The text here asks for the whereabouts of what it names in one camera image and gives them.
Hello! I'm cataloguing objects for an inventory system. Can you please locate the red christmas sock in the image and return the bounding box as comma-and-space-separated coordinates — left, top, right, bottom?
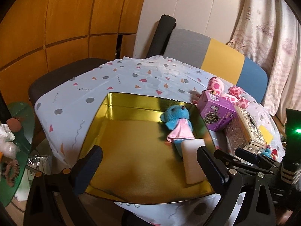
271, 149, 278, 160

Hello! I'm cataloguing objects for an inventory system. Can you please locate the yellow sponge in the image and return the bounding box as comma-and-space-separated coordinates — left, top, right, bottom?
259, 125, 274, 145

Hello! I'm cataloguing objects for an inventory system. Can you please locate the small blue bear pink dress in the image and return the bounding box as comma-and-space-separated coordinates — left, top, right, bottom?
160, 105, 195, 158

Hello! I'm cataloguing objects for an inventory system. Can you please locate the large blue plush monster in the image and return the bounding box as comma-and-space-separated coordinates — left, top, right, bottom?
260, 146, 272, 159

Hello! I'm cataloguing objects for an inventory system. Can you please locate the ornate silver tissue box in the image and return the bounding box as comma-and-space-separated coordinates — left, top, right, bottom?
224, 106, 270, 156

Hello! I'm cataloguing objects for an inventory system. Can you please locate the gold metal tin tray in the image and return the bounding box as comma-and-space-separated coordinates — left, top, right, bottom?
79, 92, 213, 204

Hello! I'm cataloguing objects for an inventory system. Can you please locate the patterned plastic tablecloth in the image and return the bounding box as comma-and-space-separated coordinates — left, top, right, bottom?
35, 56, 285, 225

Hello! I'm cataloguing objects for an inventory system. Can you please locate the purple snack box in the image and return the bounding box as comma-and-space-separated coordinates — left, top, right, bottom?
197, 90, 237, 131

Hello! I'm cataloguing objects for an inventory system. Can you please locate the green glass side table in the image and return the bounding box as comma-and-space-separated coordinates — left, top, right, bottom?
0, 101, 36, 208

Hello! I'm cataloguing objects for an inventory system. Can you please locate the pink spotted plush toy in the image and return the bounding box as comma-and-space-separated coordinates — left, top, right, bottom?
207, 76, 252, 109

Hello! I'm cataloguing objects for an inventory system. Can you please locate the dark stool seat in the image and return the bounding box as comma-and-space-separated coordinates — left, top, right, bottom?
28, 58, 110, 107

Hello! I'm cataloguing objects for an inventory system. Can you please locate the grey yellow blue chair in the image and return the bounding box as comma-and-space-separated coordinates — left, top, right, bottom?
164, 29, 268, 103

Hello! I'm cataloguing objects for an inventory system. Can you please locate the pink patterned curtain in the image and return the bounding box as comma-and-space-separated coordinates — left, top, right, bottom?
228, 0, 300, 124

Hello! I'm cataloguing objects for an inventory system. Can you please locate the wooden wardrobe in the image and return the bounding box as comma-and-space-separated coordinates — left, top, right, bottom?
1, 0, 144, 104

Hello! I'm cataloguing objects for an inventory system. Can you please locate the black rolled mat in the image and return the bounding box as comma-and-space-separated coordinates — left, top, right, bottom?
146, 15, 176, 58

